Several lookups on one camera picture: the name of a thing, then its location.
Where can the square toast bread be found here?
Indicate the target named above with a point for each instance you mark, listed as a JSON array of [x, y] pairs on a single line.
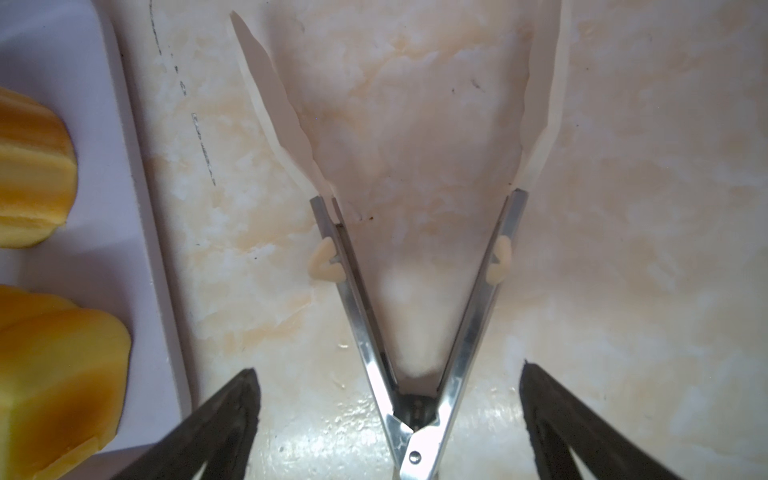
[[64, 373]]

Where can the round bundt bread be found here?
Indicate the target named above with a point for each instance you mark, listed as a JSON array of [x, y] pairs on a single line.
[[39, 171]]

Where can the lavender tray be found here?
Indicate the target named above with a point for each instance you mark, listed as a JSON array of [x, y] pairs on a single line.
[[65, 55]]

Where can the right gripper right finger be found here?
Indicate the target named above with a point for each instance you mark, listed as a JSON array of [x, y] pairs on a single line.
[[562, 427]]

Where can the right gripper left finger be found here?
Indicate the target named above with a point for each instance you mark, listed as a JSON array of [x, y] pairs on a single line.
[[214, 442]]

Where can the metal tongs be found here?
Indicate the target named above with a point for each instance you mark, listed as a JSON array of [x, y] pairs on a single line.
[[416, 427]]

